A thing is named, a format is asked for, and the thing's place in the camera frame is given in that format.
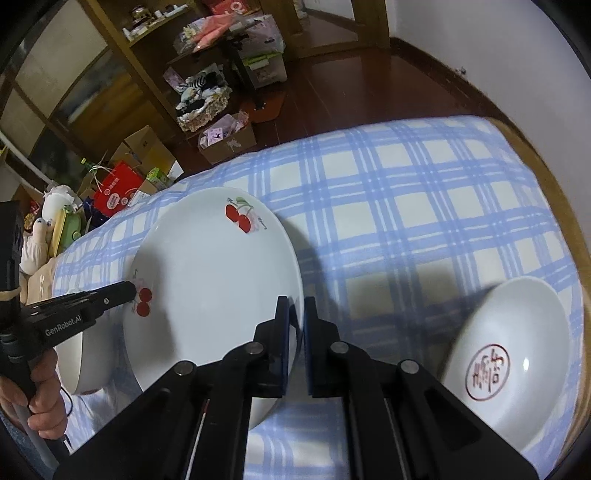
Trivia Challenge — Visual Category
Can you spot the cardboard box with papers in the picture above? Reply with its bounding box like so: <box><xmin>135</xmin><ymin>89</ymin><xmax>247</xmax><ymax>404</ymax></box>
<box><xmin>198</xmin><ymin>113</ymin><xmax>257</xmax><ymax>166</ymax></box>

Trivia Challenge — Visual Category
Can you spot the printed plastic bag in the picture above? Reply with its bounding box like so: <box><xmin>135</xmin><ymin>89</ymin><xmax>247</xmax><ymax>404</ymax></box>
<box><xmin>231</xmin><ymin>14</ymin><xmax>286</xmax><ymax>58</ymax></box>

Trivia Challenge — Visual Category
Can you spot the round wooden table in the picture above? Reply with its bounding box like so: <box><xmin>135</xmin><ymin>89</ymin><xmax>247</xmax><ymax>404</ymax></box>
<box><xmin>485</xmin><ymin>115</ymin><xmax>591</xmax><ymax>476</ymax></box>

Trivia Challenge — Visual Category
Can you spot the black cable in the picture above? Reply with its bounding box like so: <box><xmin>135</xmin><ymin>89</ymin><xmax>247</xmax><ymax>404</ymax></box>
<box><xmin>58</xmin><ymin>388</ymin><xmax>75</xmax><ymax>455</ymax></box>

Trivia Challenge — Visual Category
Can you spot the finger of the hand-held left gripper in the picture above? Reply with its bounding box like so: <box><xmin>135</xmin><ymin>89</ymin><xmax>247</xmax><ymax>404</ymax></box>
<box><xmin>23</xmin><ymin>281</ymin><xmax>139</xmax><ymax>320</ymax></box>

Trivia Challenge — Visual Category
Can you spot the open cardboard box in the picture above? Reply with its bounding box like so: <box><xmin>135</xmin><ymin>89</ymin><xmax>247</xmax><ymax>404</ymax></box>
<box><xmin>111</xmin><ymin>126</ymin><xmax>183</xmax><ymax>185</ymax></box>

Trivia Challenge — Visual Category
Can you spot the green yellow plush toy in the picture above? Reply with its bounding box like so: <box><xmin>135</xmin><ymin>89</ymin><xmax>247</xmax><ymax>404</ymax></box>
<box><xmin>53</xmin><ymin>205</ymin><xmax>84</xmax><ymax>254</ymax></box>

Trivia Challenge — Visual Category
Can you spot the striped fabric pile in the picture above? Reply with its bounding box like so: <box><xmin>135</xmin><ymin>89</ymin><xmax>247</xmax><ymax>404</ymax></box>
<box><xmin>178</xmin><ymin>65</ymin><xmax>229</xmax><ymax>112</ymax></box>

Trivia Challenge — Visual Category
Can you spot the black stand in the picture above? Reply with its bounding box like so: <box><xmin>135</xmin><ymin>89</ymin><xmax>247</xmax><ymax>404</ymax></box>
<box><xmin>222</xmin><ymin>37</ymin><xmax>269</xmax><ymax>109</ymax></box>

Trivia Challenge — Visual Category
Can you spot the brown flower-print blanket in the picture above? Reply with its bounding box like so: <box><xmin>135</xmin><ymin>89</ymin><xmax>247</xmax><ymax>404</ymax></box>
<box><xmin>21</xmin><ymin>256</ymin><xmax>61</xmax><ymax>305</ymax></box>

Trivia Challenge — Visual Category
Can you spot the wooden wardrobe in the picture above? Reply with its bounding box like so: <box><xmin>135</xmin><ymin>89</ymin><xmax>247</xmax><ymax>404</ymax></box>
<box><xmin>0</xmin><ymin>0</ymin><xmax>241</xmax><ymax>195</ymax></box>

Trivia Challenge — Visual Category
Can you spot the red paper bag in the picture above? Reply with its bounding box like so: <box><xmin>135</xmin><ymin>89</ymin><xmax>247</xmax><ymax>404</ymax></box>
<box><xmin>92</xmin><ymin>161</ymin><xmax>146</xmax><ymax>220</ymax></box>

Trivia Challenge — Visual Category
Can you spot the wooden door frame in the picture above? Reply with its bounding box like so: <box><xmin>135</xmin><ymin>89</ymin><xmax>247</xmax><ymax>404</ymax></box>
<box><xmin>277</xmin><ymin>0</ymin><xmax>393</xmax><ymax>58</ymax></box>

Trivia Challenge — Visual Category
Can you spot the clear plastic storage bin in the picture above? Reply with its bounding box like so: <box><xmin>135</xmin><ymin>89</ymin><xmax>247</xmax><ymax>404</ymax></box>
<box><xmin>240</xmin><ymin>51</ymin><xmax>289</xmax><ymax>88</ymax></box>

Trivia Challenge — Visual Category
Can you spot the blue plaid tablecloth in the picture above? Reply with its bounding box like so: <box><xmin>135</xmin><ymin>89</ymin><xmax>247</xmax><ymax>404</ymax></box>
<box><xmin>48</xmin><ymin>115</ymin><xmax>585</xmax><ymax>480</ymax></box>

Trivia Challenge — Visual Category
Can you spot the white bowl with orange label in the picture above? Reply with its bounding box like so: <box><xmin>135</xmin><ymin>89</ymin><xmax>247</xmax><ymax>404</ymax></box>
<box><xmin>58</xmin><ymin>288</ymin><xmax>139</xmax><ymax>397</ymax></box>

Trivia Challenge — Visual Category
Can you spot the pink bag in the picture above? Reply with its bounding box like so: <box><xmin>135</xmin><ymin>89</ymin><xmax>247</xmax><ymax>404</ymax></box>
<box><xmin>191</xmin><ymin>14</ymin><xmax>236</xmax><ymax>49</ymax></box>

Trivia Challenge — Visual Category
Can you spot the wicker basket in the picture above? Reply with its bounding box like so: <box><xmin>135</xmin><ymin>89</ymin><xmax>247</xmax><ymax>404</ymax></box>
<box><xmin>175</xmin><ymin>90</ymin><xmax>232</xmax><ymax>134</ymax></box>

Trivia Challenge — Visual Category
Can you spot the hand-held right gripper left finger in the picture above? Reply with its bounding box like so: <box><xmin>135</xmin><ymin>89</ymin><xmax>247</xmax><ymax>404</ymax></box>
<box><xmin>53</xmin><ymin>295</ymin><xmax>291</xmax><ymax>480</ymax></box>

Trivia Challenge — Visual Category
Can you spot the red box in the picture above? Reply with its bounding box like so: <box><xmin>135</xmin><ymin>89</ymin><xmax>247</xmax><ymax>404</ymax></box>
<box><xmin>205</xmin><ymin>0</ymin><xmax>250</xmax><ymax>14</ymax></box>

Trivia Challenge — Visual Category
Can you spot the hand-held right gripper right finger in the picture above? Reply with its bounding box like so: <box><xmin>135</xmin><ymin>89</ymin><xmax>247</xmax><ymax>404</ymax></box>
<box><xmin>303</xmin><ymin>295</ymin><xmax>539</xmax><ymax>480</ymax></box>

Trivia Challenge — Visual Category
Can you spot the beige plush toy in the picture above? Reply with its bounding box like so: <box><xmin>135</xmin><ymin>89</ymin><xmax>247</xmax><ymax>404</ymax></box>
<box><xmin>21</xmin><ymin>217</ymin><xmax>51</xmax><ymax>273</ymax></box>

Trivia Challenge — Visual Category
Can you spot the white bowl with red seal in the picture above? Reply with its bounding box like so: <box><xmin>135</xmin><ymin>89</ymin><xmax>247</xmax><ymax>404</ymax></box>
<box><xmin>438</xmin><ymin>276</ymin><xmax>579</xmax><ymax>455</ymax></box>

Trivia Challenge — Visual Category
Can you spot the person's left hand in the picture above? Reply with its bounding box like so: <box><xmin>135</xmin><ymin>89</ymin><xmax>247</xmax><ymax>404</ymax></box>
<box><xmin>0</xmin><ymin>355</ymin><xmax>68</xmax><ymax>441</ymax></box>

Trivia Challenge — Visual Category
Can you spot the white cherry-print plate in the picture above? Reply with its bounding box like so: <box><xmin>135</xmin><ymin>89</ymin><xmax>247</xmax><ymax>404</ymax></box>
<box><xmin>122</xmin><ymin>187</ymin><xmax>305</xmax><ymax>432</ymax></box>

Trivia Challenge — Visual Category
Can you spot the orange floor mat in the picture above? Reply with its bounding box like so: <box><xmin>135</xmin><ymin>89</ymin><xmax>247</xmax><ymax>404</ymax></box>
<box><xmin>240</xmin><ymin>92</ymin><xmax>287</xmax><ymax>124</ymax></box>

